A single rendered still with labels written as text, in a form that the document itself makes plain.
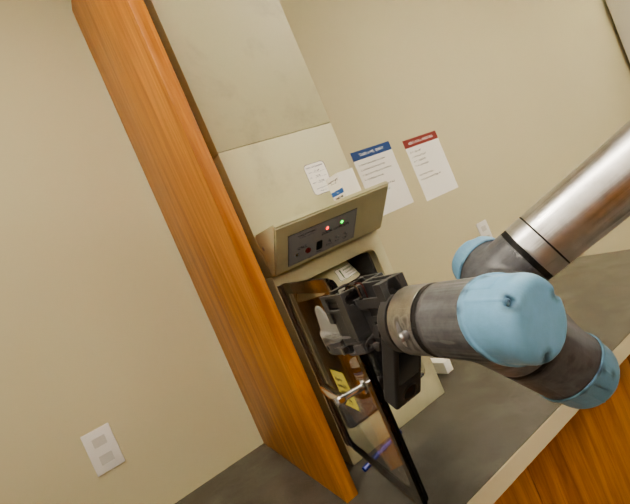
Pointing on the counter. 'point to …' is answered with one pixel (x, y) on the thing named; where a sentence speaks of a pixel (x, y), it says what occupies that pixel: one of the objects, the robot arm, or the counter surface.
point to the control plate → (297, 243)
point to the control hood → (267, 240)
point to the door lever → (342, 393)
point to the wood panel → (210, 237)
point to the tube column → (238, 69)
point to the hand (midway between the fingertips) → (329, 334)
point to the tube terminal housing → (303, 198)
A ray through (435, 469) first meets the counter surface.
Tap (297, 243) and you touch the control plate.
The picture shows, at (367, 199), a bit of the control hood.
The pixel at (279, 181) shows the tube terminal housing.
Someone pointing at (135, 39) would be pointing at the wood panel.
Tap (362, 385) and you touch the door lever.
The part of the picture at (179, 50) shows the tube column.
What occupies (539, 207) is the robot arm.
